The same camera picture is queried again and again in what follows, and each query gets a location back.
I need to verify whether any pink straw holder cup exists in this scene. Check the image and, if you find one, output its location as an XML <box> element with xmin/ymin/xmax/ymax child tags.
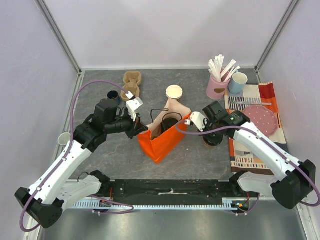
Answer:
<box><xmin>206</xmin><ymin>76</ymin><xmax>230</xmax><ymax>100</ymax></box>

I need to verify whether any small white grey cup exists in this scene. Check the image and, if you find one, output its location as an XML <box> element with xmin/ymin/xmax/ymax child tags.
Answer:
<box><xmin>57</xmin><ymin>132</ymin><xmax>71</xmax><ymax>146</ymax></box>

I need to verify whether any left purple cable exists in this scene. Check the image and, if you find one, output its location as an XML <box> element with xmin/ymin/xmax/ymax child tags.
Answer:
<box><xmin>19</xmin><ymin>79</ymin><xmax>137</xmax><ymax>233</ymax></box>

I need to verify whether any dark blue mug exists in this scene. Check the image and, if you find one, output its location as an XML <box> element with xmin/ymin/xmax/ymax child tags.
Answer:
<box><xmin>107</xmin><ymin>90</ymin><xmax>121</xmax><ymax>105</ymax></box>

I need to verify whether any patterned orange cloth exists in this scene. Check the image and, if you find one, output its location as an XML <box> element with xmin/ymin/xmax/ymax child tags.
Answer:
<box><xmin>224</xmin><ymin>82</ymin><xmax>288</xmax><ymax>175</ymax></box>

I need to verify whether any pink dotted plate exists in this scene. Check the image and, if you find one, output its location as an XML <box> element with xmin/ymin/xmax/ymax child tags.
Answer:
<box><xmin>243</xmin><ymin>105</ymin><xmax>279</xmax><ymax>137</ymax></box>

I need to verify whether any orange paper bag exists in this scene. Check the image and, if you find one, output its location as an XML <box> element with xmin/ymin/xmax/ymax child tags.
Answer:
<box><xmin>138</xmin><ymin>98</ymin><xmax>191</xmax><ymax>164</ymax></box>

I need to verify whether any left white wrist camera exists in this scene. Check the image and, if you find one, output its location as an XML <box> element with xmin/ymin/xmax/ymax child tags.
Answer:
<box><xmin>125</xmin><ymin>91</ymin><xmax>144</xmax><ymax>121</ymax></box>

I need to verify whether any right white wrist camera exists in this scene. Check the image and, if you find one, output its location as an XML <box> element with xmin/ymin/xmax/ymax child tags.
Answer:
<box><xmin>184</xmin><ymin>111</ymin><xmax>206</xmax><ymax>132</ymax></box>

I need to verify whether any aluminium cable duct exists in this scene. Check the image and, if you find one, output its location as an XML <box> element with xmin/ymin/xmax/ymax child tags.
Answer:
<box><xmin>69</xmin><ymin>198</ymin><xmax>238</xmax><ymax>211</ymax></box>

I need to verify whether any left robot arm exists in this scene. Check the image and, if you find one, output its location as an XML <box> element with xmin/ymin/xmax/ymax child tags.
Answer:
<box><xmin>14</xmin><ymin>97</ymin><xmax>148</xmax><ymax>229</ymax></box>

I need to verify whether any light blue cup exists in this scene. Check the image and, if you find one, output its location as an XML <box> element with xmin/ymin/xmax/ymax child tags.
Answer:
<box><xmin>228</xmin><ymin>72</ymin><xmax>248</xmax><ymax>95</ymax></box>

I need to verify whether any cardboard cup carrier stack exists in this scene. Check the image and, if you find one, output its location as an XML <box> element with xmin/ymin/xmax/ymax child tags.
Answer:
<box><xmin>123</xmin><ymin>71</ymin><xmax>142</xmax><ymax>98</ymax></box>

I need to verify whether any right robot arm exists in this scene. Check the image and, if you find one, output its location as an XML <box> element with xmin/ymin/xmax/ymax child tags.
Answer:
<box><xmin>200</xmin><ymin>101</ymin><xmax>320</xmax><ymax>210</ymax></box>

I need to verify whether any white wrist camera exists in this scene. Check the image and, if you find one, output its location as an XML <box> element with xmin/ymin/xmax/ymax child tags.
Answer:
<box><xmin>125</xmin><ymin>91</ymin><xmax>144</xmax><ymax>121</ymax></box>
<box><xmin>184</xmin><ymin>111</ymin><xmax>206</xmax><ymax>132</ymax></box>

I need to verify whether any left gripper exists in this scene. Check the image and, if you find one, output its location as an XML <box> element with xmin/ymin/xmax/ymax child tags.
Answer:
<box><xmin>105</xmin><ymin>108</ymin><xmax>149</xmax><ymax>140</ymax></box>

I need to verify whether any brown paper cup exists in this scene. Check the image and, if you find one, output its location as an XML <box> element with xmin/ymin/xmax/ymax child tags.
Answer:
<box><xmin>161</xmin><ymin>113</ymin><xmax>181</xmax><ymax>133</ymax></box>
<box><xmin>165</xmin><ymin>84</ymin><xmax>183</xmax><ymax>102</ymax></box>
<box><xmin>203</xmin><ymin>139</ymin><xmax>220</xmax><ymax>148</ymax></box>

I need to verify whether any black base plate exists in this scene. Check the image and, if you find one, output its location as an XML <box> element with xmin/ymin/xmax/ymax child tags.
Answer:
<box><xmin>94</xmin><ymin>179</ymin><xmax>258</xmax><ymax>205</ymax></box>

